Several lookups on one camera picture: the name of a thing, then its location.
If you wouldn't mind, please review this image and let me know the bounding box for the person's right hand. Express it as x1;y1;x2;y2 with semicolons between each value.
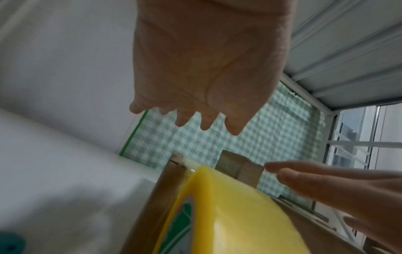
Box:
265;160;402;254

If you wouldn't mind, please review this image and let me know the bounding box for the person's left hand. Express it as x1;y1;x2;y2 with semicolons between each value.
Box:
129;0;296;136

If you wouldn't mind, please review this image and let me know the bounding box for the green checkered cloth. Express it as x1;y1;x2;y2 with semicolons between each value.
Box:
119;80;326;203

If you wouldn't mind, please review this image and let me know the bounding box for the yellow packing tape roll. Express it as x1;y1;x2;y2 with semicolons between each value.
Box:
153;165;318;254

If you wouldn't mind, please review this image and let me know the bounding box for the brown cardboard box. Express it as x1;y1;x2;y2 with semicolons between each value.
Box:
121;149;369;254

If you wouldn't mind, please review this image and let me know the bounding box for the teal round plastic object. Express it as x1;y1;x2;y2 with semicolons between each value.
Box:
0;231;26;254

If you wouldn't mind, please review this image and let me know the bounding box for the white window frame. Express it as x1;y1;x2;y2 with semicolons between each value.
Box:
327;104;402;172

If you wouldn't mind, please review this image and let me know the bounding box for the white metal slatted frame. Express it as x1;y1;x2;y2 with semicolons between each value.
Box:
278;0;402;231

